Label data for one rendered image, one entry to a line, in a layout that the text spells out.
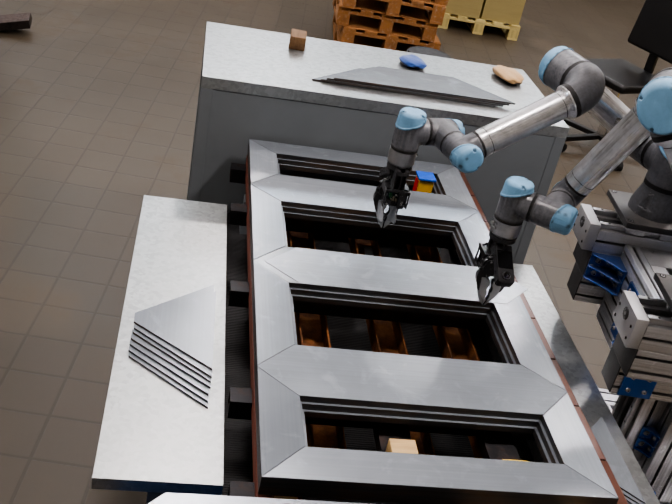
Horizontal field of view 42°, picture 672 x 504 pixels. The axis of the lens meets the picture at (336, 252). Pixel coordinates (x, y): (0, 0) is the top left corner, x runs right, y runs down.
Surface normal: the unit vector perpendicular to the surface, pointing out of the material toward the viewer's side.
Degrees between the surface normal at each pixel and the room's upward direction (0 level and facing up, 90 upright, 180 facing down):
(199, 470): 0
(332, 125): 90
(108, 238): 0
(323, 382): 0
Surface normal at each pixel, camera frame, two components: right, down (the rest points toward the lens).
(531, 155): 0.10, 0.52
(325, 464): 0.18, -0.85
